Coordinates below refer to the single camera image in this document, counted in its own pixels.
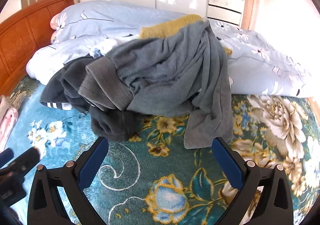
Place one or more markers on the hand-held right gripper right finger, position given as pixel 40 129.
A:
pixel 227 162

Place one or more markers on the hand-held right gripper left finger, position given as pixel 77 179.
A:
pixel 93 162

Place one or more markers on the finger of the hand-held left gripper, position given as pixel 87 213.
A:
pixel 27 157
pixel 6 155

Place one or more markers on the grey sweater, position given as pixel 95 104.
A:
pixel 162 72

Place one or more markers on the pink folded fleece garment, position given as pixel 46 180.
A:
pixel 7 127

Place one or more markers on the teal floral blanket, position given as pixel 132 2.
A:
pixel 162 165

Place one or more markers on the dark striped jacket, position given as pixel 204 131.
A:
pixel 67 85

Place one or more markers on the light blue floral duvet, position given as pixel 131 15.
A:
pixel 255 65

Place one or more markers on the orange wooden headboard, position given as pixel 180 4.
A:
pixel 22 40

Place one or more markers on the pink floral pillow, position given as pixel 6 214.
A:
pixel 53 37
pixel 57 21

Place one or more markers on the yellow knit garment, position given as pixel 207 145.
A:
pixel 170 26

